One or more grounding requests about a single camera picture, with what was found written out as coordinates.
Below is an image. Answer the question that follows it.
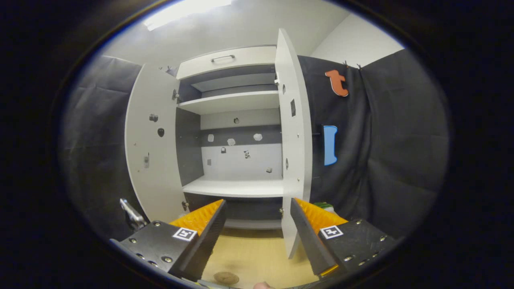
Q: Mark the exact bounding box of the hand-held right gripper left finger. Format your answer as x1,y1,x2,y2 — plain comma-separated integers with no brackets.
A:
109,199,228,282

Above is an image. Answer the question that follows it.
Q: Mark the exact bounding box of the white cabinet door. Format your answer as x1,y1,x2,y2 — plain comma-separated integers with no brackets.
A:
124,63,189,223
274,28,313,259

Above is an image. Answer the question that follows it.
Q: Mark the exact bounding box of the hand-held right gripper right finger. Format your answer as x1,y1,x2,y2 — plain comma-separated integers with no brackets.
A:
289,197,399,279

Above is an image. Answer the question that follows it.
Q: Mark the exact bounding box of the white cabinet drawer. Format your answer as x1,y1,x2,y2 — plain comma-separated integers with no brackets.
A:
177,45,277,80

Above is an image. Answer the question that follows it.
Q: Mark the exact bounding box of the white cabinet shelf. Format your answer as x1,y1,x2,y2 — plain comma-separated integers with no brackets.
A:
177,90,280,115

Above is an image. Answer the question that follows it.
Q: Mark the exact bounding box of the black backdrop cloth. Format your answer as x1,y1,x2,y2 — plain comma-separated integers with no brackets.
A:
60,48,449,241

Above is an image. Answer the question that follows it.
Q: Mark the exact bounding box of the white grey cabinet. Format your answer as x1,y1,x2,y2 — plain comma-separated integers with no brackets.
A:
175,45,284,230

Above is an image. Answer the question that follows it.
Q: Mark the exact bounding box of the silver metal lever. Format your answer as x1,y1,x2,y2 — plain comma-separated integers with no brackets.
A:
119,198,148,231

